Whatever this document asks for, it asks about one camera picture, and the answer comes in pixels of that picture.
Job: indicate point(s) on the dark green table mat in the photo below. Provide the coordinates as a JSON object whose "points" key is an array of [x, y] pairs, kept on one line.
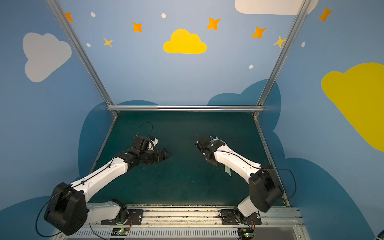
{"points": [[186, 178]]}

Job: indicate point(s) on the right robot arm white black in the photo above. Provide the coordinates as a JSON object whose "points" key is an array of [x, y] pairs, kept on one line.
{"points": [[265, 187]]}

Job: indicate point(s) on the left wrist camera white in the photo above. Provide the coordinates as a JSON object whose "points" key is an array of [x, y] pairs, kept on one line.
{"points": [[154, 140]]}

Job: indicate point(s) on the aluminium front rail bed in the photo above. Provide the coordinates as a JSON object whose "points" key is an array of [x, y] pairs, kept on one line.
{"points": [[197, 223]]}

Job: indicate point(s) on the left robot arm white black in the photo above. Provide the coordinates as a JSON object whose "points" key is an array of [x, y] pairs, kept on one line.
{"points": [[69, 208]]}

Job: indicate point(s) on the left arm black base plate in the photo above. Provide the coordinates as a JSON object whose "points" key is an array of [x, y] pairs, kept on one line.
{"points": [[126, 218]]}

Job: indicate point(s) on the aluminium frame post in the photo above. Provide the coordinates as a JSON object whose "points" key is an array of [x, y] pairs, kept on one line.
{"points": [[58, 11], [292, 34]]}

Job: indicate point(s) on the left aluminium frame post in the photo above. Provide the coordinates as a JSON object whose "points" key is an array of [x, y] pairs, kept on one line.
{"points": [[58, 11]]}

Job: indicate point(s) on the light green paper sheet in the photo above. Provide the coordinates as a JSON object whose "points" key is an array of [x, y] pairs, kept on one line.
{"points": [[228, 170]]}

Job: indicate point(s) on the left green controller board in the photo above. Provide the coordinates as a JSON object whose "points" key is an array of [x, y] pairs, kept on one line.
{"points": [[120, 232]]}

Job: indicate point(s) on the green controller board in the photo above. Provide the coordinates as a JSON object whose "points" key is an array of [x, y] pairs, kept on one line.
{"points": [[246, 233], [120, 232]]}

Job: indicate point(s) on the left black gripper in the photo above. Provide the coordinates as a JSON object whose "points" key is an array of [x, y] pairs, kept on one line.
{"points": [[156, 155]]}

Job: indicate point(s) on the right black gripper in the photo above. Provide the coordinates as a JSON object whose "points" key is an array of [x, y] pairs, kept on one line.
{"points": [[202, 145]]}

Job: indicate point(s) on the right aluminium frame post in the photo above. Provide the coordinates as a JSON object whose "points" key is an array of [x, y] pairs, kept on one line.
{"points": [[292, 34]]}

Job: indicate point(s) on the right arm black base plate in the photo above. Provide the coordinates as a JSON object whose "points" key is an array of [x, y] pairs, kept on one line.
{"points": [[233, 217]]}

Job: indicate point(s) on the right green controller board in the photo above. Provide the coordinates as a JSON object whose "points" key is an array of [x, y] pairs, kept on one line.
{"points": [[246, 233]]}

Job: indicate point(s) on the back horizontal aluminium bar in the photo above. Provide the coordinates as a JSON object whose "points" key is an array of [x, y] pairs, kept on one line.
{"points": [[185, 108]]}

